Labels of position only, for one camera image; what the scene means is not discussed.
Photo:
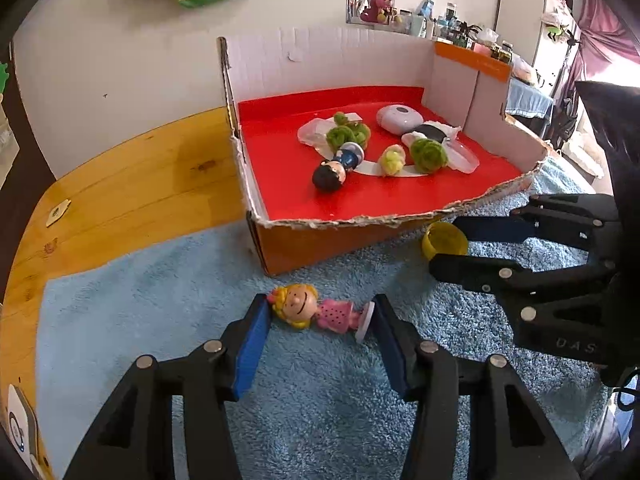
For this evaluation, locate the cluttered side table blue cloth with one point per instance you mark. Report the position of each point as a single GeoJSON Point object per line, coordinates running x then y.
{"type": "Point", "coordinates": [450, 27]}

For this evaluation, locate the white round device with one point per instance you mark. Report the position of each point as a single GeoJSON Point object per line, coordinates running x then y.
{"type": "Point", "coordinates": [20, 420]}

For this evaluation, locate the green yarn ball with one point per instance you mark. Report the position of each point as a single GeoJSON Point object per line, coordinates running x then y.
{"type": "Point", "coordinates": [427, 155]}
{"type": "Point", "coordinates": [345, 135]}

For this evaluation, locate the blond girl figurine pink dress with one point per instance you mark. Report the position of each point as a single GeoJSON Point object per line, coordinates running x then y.
{"type": "Point", "coordinates": [300, 305]}

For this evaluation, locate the orange cardboard box red bottom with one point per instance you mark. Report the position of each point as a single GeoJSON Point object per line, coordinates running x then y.
{"type": "Point", "coordinates": [310, 250]}

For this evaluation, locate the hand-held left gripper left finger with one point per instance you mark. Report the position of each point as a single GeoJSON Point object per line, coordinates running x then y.
{"type": "Point", "coordinates": [252, 350]}

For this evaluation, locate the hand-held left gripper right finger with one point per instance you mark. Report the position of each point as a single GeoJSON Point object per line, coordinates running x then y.
{"type": "Point", "coordinates": [395, 350]}

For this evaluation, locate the dark-haired boy figurine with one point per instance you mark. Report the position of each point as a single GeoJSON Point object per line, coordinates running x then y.
{"type": "Point", "coordinates": [330, 175]}

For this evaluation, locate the white fridge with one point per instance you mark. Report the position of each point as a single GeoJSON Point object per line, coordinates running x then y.
{"type": "Point", "coordinates": [522, 20]}

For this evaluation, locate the pink round case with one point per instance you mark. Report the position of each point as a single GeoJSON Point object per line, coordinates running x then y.
{"type": "Point", "coordinates": [397, 117]}

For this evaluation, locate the green toy on fridge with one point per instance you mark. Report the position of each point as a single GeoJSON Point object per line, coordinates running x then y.
{"type": "Point", "coordinates": [557, 34]}

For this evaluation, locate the yellow plastic cup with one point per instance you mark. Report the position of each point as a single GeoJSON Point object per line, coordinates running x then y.
{"type": "Point", "coordinates": [440, 240]}

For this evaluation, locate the light blue fluffy towel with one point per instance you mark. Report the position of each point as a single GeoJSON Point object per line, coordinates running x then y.
{"type": "Point", "coordinates": [150, 310]}

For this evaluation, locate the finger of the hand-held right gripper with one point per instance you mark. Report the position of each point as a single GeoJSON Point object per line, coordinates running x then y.
{"type": "Point", "coordinates": [470, 270]}
{"type": "Point", "coordinates": [495, 229]}

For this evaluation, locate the white frilled cloth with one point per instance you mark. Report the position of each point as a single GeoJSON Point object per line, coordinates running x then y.
{"type": "Point", "coordinates": [582, 157]}

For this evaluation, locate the pink rabbit plush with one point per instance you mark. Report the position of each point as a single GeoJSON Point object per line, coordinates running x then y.
{"type": "Point", "coordinates": [376, 7]}

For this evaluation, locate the purple curtain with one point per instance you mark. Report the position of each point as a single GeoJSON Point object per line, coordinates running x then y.
{"type": "Point", "coordinates": [600, 25]}

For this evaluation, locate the black roll with white tissue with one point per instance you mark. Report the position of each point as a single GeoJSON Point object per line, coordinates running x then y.
{"type": "Point", "coordinates": [430, 131]}

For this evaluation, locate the yellow-green figurine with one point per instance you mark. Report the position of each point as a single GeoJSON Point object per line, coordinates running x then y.
{"type": "Point", "coordinates": [391, 160]}

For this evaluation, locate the green plush toy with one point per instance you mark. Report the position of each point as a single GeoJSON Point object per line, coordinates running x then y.
{"type": "Point", "coordinates": [4, 77]}

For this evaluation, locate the small beige tag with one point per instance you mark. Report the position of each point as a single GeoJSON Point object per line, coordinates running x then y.
{"type": "Point", "coordinates": [58, 212]}

